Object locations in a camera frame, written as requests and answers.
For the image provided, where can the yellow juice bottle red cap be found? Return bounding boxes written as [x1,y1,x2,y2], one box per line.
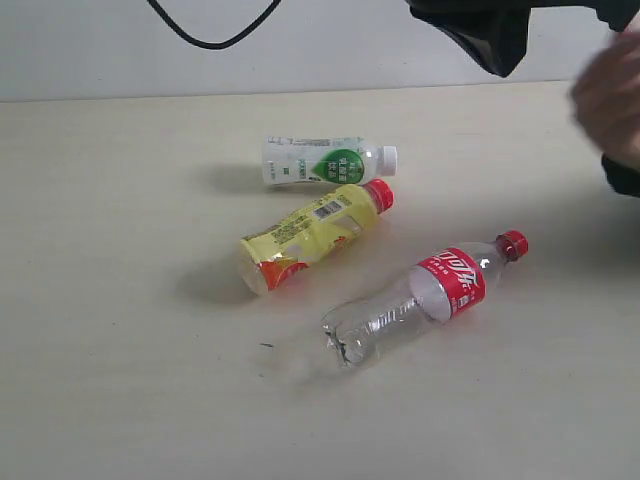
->
[239,179,394,295]

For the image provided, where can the black cable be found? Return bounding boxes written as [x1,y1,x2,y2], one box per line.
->
[146,0,282,51]

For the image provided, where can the clear cola bottle red label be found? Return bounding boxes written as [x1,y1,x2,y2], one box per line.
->
[322,230,529,368]

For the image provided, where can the white green yogurt drink bottle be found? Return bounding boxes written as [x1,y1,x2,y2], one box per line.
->
[262,136,398,186]

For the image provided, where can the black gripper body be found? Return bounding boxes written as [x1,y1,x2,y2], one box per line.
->
[407,0,639,32]

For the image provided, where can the open receiving human hand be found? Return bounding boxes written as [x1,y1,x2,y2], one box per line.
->
[570,30,639,170]

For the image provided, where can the black sleeved forearm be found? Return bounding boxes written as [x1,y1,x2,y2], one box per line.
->
[601,155,640,198]

